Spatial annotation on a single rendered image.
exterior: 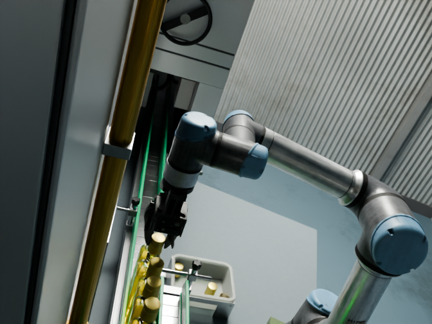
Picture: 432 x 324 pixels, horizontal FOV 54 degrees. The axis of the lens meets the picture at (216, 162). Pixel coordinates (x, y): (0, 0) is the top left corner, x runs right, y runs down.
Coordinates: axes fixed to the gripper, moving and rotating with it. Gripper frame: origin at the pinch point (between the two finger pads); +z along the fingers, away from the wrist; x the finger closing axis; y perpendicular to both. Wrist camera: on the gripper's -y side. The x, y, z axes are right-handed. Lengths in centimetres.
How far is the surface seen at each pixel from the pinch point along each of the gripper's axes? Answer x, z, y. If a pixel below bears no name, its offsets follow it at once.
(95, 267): -13, -35, 45
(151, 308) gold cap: 0.1, 1.4, 19.0
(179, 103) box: 6, 10, -106
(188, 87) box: 8, 1, -106
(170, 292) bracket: 10.5, 29.1, -10.5
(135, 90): -13, -56, 45
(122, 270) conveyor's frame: -4.9, 29.7, -16.3
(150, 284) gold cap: -0.6, 1.4, 12.8
